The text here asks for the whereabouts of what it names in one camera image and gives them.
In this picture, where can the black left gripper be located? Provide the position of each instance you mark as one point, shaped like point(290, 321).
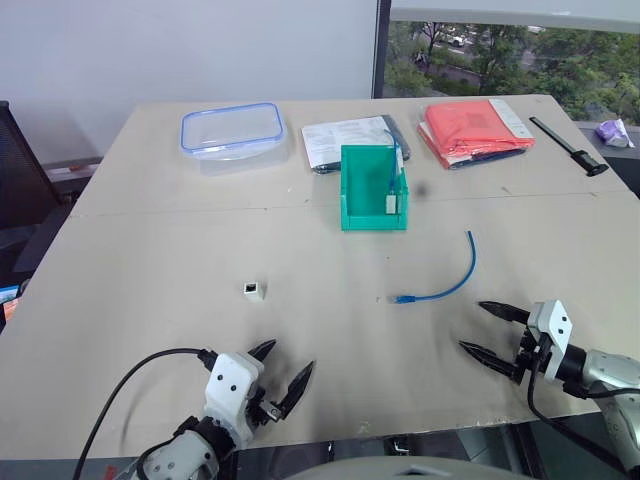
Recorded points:
point(262, 411)

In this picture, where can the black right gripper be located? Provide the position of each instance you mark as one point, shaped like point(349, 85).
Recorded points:
point(528, 357)

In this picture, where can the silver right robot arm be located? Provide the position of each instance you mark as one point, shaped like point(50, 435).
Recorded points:
point(612, 380)

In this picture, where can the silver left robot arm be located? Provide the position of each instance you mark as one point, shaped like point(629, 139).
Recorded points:
point(175, 457)

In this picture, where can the small white connector block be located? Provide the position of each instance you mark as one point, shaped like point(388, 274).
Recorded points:
point(254, 290)

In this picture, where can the green plastic bin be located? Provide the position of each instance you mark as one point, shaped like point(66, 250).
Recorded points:
point(365, 200)

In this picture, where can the black caliper tool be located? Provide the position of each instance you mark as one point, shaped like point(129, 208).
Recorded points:
point(565, 145)

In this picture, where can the orange bagged packet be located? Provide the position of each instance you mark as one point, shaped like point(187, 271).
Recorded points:
point(470, 127)

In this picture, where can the purple and white wrapper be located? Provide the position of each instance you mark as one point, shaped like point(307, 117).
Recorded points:
point(614, 132)

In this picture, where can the clear container with blue lid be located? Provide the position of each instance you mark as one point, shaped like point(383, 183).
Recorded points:
point(232, 135)

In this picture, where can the bagged paper manual pack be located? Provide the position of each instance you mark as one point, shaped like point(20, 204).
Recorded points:
point(345, 135)

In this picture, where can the colourful box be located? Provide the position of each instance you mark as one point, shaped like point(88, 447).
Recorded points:
point(9, 302)

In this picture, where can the grey side shelf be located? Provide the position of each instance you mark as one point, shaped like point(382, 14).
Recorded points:
point(70, 172)

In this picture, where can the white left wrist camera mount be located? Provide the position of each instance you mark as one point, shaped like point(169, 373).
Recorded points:
point(232, 382)

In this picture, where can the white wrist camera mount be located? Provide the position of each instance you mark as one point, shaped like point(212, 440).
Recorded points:
point(555, 330)
point(232, 382)

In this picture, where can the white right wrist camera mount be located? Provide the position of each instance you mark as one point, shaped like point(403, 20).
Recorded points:
point(555, 330)

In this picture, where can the dark window frame post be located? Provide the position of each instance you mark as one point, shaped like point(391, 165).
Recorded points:
point(381, 47)

